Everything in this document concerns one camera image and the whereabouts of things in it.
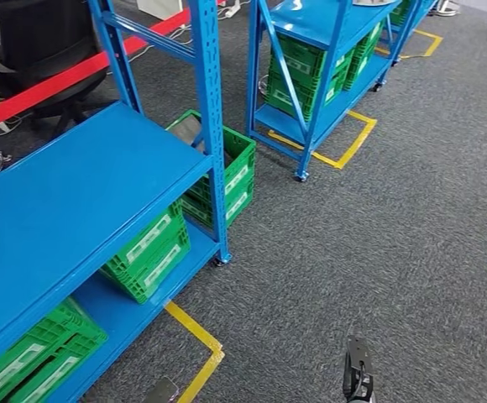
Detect white power strip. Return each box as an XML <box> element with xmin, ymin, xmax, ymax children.
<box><xmin>218</xmin><ymin>0</ymin><xmax>243</xmax><ymax>20</ymax></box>

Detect white box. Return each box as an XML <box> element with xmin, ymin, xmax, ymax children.
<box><xmin>136</xmin><ymin>0</ymin><xmax>184</xmax><ymax>22</ymax></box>

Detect blue metal shelf rack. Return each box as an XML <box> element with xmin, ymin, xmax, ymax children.
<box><xmin>245</xmin><ymin>0</ymin><xmax>421</xmax><ymax>184</ymax></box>
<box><xmin>0</xmin><ymin>0</ymin><xmax>233</xmax><ymax>403</ymax></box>
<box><xmin>409</xmin><ymin>0</ymin><xmax>439</xmax><ymax>26</ymax></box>

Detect green plastic crate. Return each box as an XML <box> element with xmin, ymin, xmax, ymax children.
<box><xmin>390</xmin><ymin>0</ymin><xmax>412</xmax><ymax>27</ymax></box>
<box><xmin>101</xmin><ymin>199</ymin><xmax>192</xmax><ymax>306</ymax></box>
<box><xmin>343</xmin><ymin>19</ymin><xmax>383</xmax><ymax>93</ymax></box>
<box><xmin>0</xmin><ymin>297</ymin><xmax>109</xmax><ymax>403</ymax></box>
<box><xmin>165</xmin><ymin>109</ymin><xmax>257</xmax><ymax>230</ymax></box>
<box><xmin>264</xmin><ymin>33</ymin><xmax>356</xmax><ymax>124</ymax></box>

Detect pair of shoes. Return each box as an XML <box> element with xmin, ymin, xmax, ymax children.
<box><xmin>428</xmin><ymin>0</ymin><xmax>461</xmax><ymax>18</ymax></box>

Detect red barrier band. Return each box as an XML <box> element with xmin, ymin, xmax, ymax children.
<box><xmin>0</xmin><ymin>6</ymin><xmax>192</xmax><ymax>136</ymax></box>

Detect black office chair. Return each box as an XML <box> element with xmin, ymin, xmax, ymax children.
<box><xmin>0</xmin><ymin>0</ymin><xmax>116</xmax><ymax>140</ymax></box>

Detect yellow floor tape corner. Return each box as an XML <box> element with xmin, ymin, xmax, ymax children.
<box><xmin>165</xmin><ymin>300</ymin><xmax>227</xmax><ymax>403</ymax></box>
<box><xmin>267</xmin><ymin>109</ymin><xmax>378</xmax><ymax>170</ymax></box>

